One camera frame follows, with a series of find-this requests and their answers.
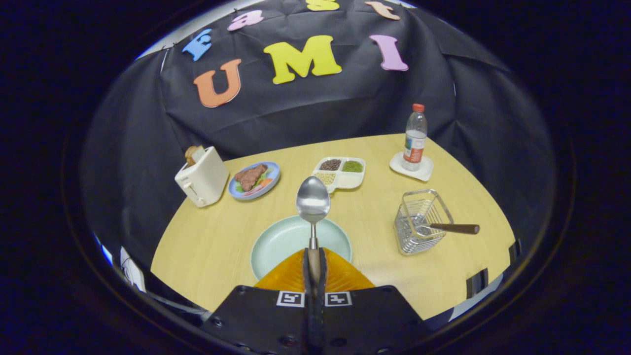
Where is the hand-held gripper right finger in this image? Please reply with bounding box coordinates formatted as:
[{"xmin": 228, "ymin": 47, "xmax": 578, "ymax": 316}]
[{"xmin": 315, "ymin": 248, "xmax": 434, "ymax": 355}]

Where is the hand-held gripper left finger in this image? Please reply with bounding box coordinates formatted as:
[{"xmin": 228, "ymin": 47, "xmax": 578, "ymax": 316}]
[{"xmin": 200, "ymin": 248, "xmax": 316, "ymax": 355}]

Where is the metal spoon wooden handle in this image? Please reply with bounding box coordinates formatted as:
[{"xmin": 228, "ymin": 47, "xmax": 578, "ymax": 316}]
[{"xmin": 296, "ymin": 176, "xmax": 331, "ymax": 286}]

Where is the metal fork wooden handle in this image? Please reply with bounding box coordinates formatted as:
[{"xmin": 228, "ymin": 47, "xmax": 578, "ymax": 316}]
[{"xmin": 417, "ymin": 223, "xmax": 480, "ymax": 235}]

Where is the light green round plate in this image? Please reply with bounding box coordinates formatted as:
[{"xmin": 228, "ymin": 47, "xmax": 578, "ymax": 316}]
[{"xmin": 250, "ymin": 215, "xmax": 353, "ymax": 281}]

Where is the blue plate with food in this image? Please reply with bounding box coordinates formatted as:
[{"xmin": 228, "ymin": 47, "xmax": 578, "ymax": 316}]
[{"xmin": 228, "ymin": 161, "xmax": 280, "ymax": 200}]

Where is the white divided bean dish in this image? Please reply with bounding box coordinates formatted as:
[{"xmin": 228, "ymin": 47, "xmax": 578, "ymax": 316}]
[{"xmin": 312, "ymin": 156, "xmax": 366, "ymax": 194}]

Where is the brown steak piece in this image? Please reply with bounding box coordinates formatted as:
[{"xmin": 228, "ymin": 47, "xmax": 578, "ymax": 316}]
[{"xmin": 235, "ymin": 164, "xmax": 268, "ymax": 192}]

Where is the cream white toaster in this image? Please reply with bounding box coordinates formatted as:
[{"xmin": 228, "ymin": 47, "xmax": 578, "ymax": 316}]
[{"xmin": 175, "ymin": 146, "xmax": 230, "ymax": 208}]

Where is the white square coaster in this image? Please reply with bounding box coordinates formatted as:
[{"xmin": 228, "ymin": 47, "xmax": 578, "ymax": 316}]
[{"xmin": 389, "ymin": 151, "xmax": 434, "ymax": 182}]

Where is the clear water bottle red cap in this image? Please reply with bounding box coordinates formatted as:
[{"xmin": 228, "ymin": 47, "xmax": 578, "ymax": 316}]
[{"xmin": 402, "ymin": 104, "xmax": 428, "ymax": 172}]

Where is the black backdrop cloth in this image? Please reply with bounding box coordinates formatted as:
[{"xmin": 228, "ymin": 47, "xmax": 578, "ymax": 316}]
[{"xmin": 81, "ymin": 0, "xmax": 558, "ymax": 279}]

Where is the metal wire cutlery basket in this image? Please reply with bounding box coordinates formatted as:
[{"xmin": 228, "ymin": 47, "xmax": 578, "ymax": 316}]
[{"xmin": 394, "ymin": 189, "xmax": 454, "ymax": 256}]

